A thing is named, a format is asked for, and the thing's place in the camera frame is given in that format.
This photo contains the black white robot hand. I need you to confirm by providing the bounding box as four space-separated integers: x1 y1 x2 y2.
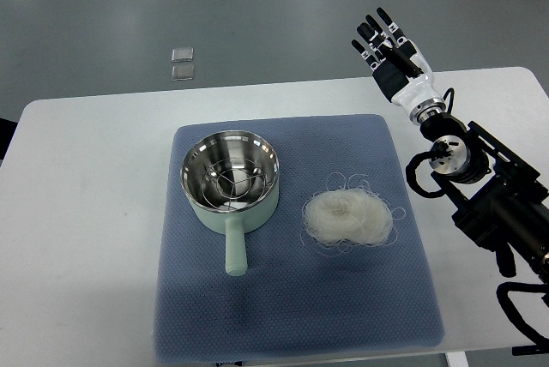
352 7 447 125

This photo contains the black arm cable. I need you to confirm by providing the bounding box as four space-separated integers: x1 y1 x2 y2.
405 150 449 198

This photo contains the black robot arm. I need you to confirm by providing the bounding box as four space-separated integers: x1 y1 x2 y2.
405 88 548 356

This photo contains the blue textured mat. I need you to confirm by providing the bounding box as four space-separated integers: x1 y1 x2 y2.
154 115 444 364

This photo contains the white table leg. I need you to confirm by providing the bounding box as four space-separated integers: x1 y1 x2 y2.
445 352 469 367

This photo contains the white vermicelli bundle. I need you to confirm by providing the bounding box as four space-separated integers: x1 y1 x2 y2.
301 171 407 256

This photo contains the wire steaming rack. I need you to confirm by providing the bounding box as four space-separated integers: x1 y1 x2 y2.
199 158 269 211

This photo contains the upper clear floor tile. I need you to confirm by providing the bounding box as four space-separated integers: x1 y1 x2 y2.
171 47 194 63

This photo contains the mint green steel pot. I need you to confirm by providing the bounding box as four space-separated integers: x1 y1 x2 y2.
180 130 280 277

